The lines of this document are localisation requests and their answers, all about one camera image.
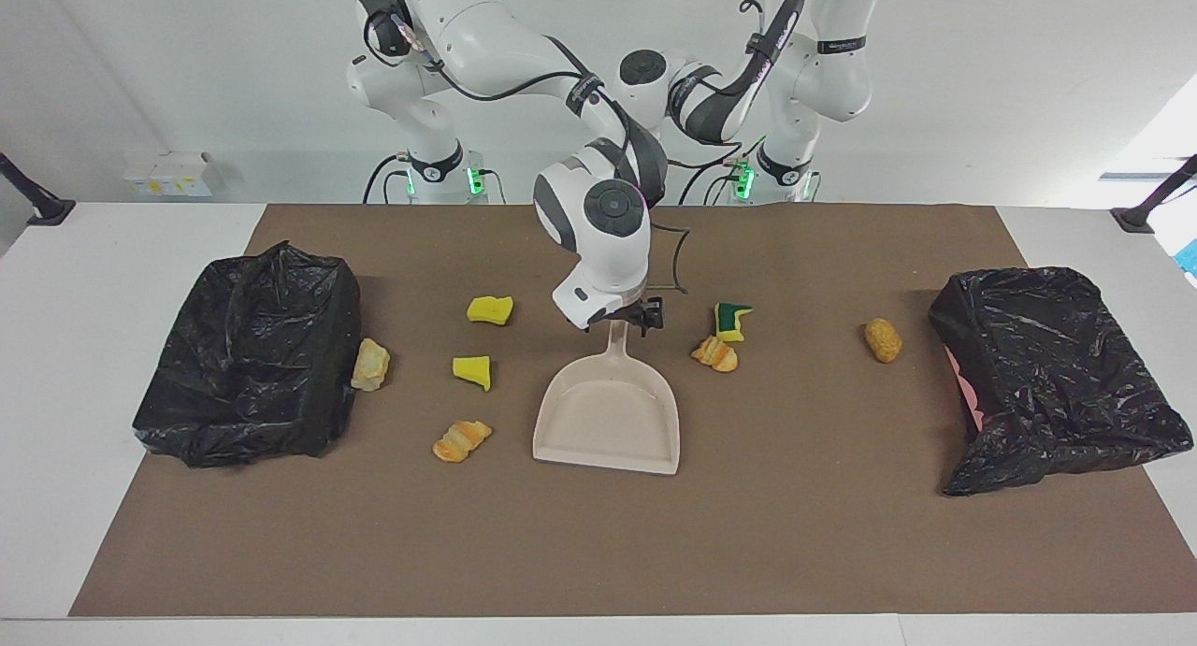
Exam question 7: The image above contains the orange striped croissant piece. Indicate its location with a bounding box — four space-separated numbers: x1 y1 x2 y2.
432 420 494 464
691 336 740 374

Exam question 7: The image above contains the yellow sponge with green pad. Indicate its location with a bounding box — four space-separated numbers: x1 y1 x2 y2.
713 302 755 343

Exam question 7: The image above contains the beige plastic dustpan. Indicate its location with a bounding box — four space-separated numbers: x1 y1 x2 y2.
531 319 682 476

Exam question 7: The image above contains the small yellow sponge piece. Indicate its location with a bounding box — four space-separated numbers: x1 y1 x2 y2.
452 354 493 393

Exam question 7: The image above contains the pale bread chunk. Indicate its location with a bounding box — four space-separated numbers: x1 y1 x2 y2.
350 337 392 393

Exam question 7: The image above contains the brown breaded nugget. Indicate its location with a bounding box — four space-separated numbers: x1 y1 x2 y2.
863 318 903 364

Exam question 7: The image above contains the black bag-lined trash bin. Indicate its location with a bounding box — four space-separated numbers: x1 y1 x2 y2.
131 240 364 469

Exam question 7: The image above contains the black bag-lined pink bin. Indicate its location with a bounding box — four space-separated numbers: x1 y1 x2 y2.
928 266 1195 497

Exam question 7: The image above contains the brown paper table mat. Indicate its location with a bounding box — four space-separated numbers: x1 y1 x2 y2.
68 203 1197 619

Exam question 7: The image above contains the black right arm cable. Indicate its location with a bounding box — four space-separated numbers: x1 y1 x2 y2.
360 0 693 296

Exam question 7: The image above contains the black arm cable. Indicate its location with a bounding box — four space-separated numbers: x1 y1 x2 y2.
360 0 693 296
669 0 807 172

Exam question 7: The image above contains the black left base cable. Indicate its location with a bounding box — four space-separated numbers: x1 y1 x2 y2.
678 157 744 206

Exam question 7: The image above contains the black base cable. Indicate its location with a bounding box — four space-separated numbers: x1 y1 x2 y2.
363 153 412 205
678 157 744 206

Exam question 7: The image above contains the black right base cable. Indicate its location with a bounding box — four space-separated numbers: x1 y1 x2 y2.
363 153 412 205

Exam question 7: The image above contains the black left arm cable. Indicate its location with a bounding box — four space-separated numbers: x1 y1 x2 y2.
669 0 807 172

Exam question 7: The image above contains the white wall socket box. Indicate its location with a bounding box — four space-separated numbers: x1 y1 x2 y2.
123 151 214 198

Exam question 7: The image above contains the black camera stand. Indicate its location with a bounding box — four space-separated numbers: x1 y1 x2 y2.
1110 153 1197 235
0 151 77 227

